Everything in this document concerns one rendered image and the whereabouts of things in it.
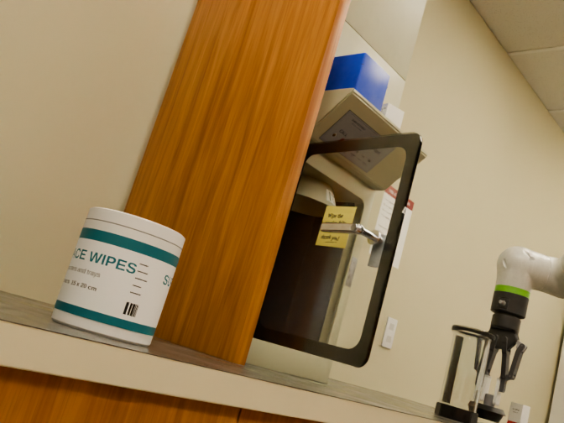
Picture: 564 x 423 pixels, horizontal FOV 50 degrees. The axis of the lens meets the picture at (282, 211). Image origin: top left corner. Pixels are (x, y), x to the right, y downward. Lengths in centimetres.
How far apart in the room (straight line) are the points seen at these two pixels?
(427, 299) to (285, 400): 182
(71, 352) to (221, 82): 88
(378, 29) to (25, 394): 115
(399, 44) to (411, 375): 147
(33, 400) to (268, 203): 60
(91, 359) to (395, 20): 118
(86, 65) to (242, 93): 38
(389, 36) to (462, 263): 153
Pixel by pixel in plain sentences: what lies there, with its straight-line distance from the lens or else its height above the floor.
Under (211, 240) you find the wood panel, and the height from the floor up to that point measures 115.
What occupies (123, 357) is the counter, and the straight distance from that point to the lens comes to 68.
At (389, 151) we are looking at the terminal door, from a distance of 108.
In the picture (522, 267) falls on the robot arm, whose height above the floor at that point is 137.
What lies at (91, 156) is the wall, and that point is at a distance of 147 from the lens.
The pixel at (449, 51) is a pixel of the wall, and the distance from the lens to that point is 274.
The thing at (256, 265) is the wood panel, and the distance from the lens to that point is 110.
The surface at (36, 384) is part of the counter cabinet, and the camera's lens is 68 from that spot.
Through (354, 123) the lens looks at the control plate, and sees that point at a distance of 129.
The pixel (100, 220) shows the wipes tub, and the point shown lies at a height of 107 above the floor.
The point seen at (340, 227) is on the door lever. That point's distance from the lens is 101.
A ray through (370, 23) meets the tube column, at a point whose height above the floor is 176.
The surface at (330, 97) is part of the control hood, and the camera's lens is 126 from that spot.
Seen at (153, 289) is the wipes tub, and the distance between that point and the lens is 78.
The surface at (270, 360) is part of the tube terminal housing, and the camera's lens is 128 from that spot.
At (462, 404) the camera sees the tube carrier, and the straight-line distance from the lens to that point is 161.
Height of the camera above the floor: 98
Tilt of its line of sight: 12 degrees up
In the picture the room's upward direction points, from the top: 16 degrees clockwise
